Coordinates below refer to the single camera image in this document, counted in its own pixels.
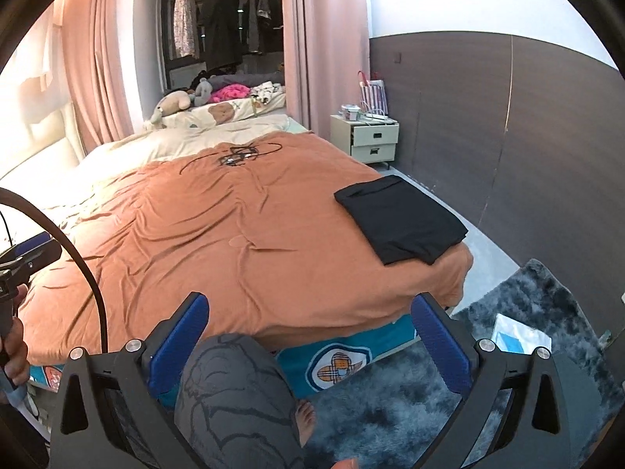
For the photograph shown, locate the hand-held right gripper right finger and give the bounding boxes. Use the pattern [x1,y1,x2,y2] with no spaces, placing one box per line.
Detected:
[410,292,606,469]

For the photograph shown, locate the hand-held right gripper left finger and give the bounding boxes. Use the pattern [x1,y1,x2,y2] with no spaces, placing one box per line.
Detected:
[49,292,211,469]

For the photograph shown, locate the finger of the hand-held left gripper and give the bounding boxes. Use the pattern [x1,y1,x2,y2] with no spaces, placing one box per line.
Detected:
[7,232,52,259]
[16,241,63,283]

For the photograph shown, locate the black pants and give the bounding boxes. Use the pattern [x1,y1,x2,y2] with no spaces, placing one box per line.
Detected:
[333,174,470,267]

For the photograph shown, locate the person's leg in grey pants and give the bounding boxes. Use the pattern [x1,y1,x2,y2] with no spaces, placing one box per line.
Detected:
[173,333,306,469]

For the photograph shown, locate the person's left hand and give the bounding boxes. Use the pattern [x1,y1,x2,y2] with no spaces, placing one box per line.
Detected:
[0,317,31,387]

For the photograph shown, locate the grey shaggy rug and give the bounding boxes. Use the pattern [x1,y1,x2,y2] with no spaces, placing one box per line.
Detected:
[288,259,625,469]

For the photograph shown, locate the white and blue packet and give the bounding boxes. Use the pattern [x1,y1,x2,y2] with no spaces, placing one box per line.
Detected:
[491,313,552,355]

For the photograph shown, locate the white padded headboard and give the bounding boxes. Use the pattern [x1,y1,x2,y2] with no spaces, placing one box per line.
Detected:
[0,100,86,181]

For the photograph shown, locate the orange-brown blanket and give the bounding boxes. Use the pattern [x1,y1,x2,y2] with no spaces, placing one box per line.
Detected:
[17,131,474,367]

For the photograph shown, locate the teal printed bed sheet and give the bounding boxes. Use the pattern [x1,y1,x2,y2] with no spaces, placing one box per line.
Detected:
[27,315,416,411]

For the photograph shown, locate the cream duvet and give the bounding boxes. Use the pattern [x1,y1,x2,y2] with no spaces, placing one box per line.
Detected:
[0,115,304,235]

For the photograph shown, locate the beige teddy bear plush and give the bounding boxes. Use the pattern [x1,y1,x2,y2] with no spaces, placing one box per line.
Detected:
[144,90,193,130]

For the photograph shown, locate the white nightstand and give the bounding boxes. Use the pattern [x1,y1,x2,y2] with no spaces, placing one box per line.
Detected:
[329,113,401,172]

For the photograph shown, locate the bear print pillow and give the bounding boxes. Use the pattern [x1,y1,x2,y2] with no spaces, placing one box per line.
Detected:
[188,98,289,128]

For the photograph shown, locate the grey plush toy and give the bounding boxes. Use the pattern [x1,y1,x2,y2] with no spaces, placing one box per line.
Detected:
[193,78,216,106]

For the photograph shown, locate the pink cloth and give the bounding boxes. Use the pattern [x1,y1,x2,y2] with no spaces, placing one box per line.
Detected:
[210,84,252,103]

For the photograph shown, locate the striped gift bag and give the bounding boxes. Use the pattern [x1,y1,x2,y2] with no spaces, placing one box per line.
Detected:
[358,69,389,115]

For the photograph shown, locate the black spotted white cloth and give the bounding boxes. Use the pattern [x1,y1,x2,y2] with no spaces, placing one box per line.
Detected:
[249,81,286,106]

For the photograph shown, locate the dark grey cloth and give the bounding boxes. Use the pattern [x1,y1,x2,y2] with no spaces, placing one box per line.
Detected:
[195,71,286,89]

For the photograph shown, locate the floral hanging garment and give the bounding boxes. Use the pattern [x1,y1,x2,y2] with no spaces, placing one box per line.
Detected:
[173,0,198,59]

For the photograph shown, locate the black hanging coat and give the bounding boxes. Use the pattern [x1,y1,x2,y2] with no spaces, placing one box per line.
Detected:
[200,0,242,72]

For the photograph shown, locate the grey hanging garments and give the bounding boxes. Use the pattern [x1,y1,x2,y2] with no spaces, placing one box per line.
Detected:
[244,0,274,54]

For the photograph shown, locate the black cable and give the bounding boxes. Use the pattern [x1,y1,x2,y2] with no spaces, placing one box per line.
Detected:
[0,186,109,357]

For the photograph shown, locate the tangled black cord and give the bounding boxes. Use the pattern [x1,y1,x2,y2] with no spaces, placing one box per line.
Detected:
[178,141,284,177]

